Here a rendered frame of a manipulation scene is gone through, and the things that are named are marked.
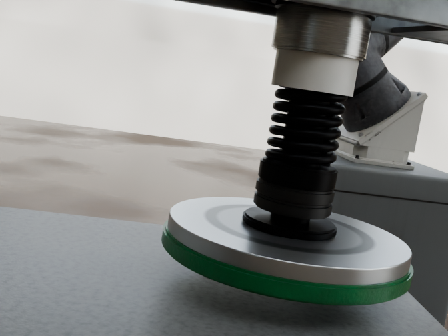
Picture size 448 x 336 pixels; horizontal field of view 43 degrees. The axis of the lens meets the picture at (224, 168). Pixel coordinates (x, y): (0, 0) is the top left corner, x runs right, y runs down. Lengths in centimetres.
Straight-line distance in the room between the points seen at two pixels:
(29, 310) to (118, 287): 8
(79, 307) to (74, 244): 15
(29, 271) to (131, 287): 8
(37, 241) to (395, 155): 108
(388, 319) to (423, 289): 100
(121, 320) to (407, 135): 117
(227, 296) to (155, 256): 10
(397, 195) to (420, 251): 15
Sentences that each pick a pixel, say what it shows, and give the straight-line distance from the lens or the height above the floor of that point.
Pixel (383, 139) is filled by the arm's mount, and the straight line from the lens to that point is 148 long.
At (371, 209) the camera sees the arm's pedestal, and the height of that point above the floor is 75.
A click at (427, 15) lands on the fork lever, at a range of 48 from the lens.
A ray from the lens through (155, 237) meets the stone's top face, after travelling 62.
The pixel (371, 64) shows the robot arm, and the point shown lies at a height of 109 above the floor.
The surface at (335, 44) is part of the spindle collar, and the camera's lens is 47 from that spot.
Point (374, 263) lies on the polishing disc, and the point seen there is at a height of 88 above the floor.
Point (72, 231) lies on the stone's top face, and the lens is 62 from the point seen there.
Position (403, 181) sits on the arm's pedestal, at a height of 83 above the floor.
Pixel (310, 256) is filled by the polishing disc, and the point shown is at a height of 88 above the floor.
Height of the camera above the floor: 100
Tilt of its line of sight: 9 degrees down
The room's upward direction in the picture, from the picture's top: 8 degrees clockwise
